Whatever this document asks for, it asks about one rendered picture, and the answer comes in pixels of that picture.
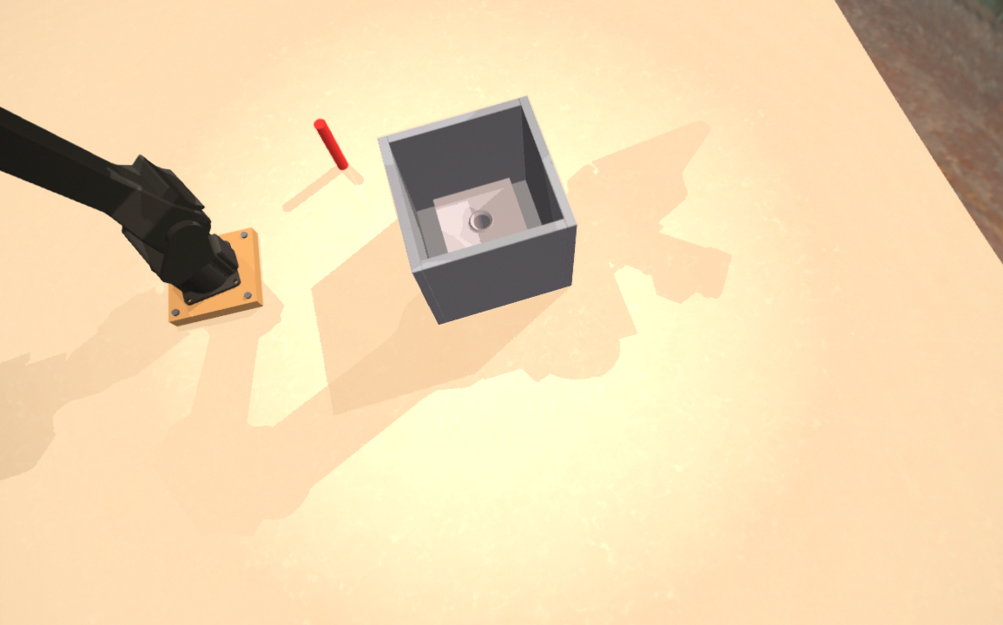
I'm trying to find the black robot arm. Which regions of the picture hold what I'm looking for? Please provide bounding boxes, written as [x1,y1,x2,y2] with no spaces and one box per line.
[0,107,241,306]

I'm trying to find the red peg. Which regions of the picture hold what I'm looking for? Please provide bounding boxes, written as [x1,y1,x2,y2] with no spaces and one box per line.
[314,118,348,170]

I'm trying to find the pale pink square plate with hole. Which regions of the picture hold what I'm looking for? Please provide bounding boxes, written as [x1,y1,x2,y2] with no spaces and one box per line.
[433,178,527,253]

